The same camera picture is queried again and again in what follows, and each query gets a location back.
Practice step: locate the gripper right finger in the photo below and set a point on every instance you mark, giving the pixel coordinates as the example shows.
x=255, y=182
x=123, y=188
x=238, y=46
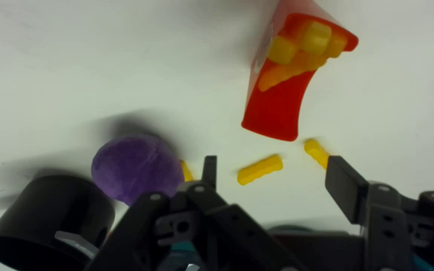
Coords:
x=382, y=210

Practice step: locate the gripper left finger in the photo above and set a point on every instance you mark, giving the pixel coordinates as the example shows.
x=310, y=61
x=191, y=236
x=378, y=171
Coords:
x=205, y=210

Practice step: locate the yellow chip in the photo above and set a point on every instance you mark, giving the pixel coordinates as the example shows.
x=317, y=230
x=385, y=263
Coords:
x=317, y=151
x=187, y=172
x=260, y=169

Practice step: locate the red fries box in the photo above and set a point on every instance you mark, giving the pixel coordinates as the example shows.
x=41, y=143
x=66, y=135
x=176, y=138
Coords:
x=277, y=109

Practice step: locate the purple plush ball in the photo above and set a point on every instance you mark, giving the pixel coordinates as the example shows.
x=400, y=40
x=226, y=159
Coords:
x=136, y=167

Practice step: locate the black cup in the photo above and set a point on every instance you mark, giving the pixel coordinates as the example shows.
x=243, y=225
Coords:
x=47, y=222

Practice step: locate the heap of yellow chips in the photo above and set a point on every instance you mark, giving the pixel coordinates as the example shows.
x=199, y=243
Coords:
x=300, y=52

